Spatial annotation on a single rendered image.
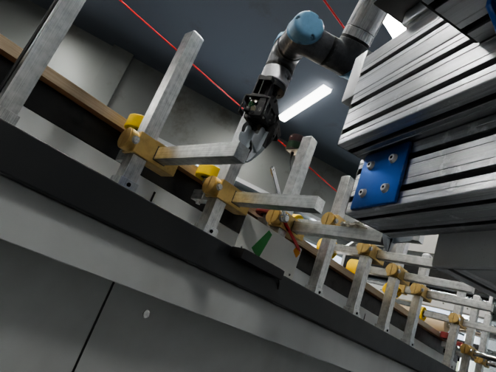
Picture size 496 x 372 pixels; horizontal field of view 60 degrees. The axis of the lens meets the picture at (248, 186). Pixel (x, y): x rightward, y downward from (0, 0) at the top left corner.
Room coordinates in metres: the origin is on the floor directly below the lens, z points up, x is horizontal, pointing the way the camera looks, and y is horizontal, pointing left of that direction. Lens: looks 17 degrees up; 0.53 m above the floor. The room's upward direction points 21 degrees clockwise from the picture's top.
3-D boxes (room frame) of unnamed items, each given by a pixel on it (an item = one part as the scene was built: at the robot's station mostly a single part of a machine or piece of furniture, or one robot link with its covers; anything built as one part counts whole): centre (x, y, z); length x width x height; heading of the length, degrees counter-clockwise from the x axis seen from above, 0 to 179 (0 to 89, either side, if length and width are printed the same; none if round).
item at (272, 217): (1.24, -0.14, 0.84); 0.14 x 0.06 x 0.05; 131
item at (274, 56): (0.96, 0.03, 1.20); 0.09 x 0.08 x 0.11; 12
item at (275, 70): (0.96, 0.03, 1.12); 0.08 x 0.08 x 0.05
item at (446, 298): (1.83, -0.98, 0.94); 0.37 x 0.03 x 0.03; 41
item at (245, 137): (0.97, 0.05, 0.93); 0.06 x 0.03 x 0.09; 152
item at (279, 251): (1.18, -0.12, 0.75); 0.26 x 0.01 x 0.10; 131
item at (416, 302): (1.88, -0.88, 0.88); 0.04 x 0.04 x 0.48; 41
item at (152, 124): (0.89, 0.25, 0.88); 0.04 x 0.04 x 0.48; 41
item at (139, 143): (0.91, 0.23, 0.80); 0.14 x 0.06 x 0.05; 131
